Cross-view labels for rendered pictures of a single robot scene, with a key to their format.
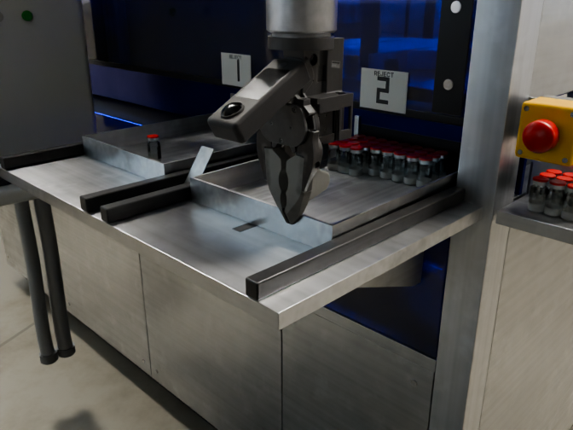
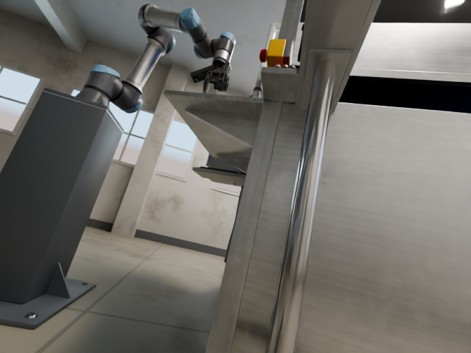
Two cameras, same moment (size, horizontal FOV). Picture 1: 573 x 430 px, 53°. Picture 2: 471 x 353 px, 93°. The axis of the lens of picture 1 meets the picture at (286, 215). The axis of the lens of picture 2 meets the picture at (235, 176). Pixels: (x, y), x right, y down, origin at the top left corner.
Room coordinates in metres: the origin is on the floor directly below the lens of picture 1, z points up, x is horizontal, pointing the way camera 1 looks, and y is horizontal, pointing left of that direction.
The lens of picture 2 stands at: (0.37, -0.85, 0.41)
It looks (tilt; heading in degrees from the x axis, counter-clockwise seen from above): 14 degrees up; 60
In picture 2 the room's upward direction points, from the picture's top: 14 degrees clockwise
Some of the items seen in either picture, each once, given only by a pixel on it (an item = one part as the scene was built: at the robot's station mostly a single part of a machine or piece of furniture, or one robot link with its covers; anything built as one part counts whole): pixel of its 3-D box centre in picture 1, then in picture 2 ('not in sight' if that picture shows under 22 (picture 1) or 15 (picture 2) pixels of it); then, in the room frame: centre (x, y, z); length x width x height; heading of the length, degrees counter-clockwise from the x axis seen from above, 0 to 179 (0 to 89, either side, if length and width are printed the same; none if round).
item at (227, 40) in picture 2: not in sight; (225, 46); (0.64, -0.01, 1.21); 0.09 x 0.08 x 0.11; 124
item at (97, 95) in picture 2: not in sight; (94, 101); (0.23, 0.36, 0.84); 0.15 x 0.15 x 0.10
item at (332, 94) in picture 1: (304, 91); (218, 75); (0.65, -0.02, 1.05); 0.09 x 0.08 x 0.12; 135
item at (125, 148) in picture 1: (201, 141); not in sight; (1.05, 0.16, 0.90); 0.34 x 0.26 x 0.04; 135
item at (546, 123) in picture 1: (541, 136); (265, 55); (0.69, -0.31, 0.99); 0.04 x 0.04 x 0.04; 45
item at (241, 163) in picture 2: not in sight; (240, 168); (1.05, 0.27, 0.79); 0.34 x 0.03 x 0.13; 135
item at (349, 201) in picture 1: (338, 182); not in sight; (0.81, -0.08, 0.90); 0.34 x 0.26 x 0.04; 136
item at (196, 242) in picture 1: (232, 183); (237, 139); (0.88, 0.09, 0.87); 0.70 x 0.48 x 0.02; 45
